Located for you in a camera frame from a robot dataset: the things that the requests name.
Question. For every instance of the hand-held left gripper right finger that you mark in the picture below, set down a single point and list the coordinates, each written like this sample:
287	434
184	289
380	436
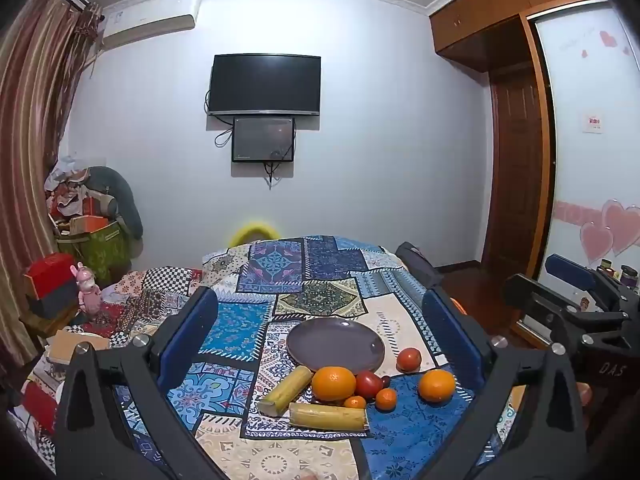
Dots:
447	327

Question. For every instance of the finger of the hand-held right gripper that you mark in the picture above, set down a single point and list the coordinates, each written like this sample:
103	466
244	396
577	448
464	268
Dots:
537	300
570	269

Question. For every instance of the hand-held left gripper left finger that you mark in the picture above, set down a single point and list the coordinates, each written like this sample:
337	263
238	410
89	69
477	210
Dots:
197	322

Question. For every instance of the red tomato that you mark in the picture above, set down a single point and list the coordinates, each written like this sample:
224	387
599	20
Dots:
408	360
367	384

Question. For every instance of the large orange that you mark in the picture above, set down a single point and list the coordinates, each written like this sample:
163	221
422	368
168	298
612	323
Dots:
332	382
436	386

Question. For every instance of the small tangerine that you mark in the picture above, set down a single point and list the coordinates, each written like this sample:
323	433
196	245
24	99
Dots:
355	402
386	399

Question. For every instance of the sugarcane piece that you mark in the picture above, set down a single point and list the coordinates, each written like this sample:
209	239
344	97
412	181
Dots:
287	390
325	416

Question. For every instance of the purple plate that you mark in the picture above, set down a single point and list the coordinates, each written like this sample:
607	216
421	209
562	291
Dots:
330	342

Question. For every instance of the person's right hand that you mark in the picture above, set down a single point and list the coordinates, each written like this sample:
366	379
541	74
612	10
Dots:
583	393

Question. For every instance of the small dark jar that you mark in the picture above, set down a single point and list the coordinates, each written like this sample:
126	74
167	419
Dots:
628	275
606	265

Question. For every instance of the checkered printed blanket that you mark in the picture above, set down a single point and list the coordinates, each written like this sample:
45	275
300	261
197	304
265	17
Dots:
150	290

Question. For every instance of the patchwork printed tablecloth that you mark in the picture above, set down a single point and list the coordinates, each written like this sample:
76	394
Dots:
260	310

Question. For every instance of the red date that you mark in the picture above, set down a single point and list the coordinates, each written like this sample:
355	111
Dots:
386	381

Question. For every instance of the yellow round object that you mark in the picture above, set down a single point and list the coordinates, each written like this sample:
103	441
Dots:
252	230

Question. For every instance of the pink rabbit toy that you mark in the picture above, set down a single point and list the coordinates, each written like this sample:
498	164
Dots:
89	292

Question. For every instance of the white heart-sticker sliding door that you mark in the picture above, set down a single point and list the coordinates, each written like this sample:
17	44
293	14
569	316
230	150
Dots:
590	150

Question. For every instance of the green cardboard box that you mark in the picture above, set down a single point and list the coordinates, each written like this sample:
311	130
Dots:
97	252

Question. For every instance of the brown cardboard piece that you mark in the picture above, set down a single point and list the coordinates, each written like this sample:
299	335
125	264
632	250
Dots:
70	347

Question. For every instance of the orange box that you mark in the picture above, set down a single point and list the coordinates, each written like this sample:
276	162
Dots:
89	225

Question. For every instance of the dark grey box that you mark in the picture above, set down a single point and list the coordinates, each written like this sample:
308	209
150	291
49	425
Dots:
52	302

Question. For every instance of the red box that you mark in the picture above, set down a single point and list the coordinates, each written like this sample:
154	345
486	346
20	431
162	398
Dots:
50	272

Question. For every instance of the striped brown curtain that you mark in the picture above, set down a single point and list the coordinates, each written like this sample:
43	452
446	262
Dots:
30	160

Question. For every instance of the wooden overhead cabinet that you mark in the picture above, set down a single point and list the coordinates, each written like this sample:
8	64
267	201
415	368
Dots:
480	25

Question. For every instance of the white air conditioner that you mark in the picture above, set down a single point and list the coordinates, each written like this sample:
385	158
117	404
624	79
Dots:
150	20

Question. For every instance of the small black wall monitor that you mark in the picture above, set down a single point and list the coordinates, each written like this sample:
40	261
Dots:
262	139

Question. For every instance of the black wall television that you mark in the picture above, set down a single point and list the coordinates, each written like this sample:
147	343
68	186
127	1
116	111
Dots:
264	82

